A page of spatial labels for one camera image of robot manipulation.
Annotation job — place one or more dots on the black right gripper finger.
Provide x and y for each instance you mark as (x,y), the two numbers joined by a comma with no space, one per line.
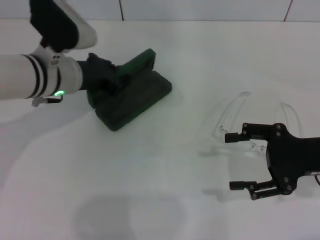
(252,131)
(260,188)

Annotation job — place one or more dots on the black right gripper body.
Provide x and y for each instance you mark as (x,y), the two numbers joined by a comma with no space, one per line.
(285,157)

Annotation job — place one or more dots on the clear white glasses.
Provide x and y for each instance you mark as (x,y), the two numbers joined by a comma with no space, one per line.
(257,147)

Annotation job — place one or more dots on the green glasses case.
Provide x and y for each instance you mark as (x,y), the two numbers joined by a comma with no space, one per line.
(140,100)

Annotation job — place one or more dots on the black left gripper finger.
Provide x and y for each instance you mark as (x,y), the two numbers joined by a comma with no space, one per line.
(115,86)
(100,60)

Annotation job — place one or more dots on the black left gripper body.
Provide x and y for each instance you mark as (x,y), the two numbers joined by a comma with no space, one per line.
(92,75)

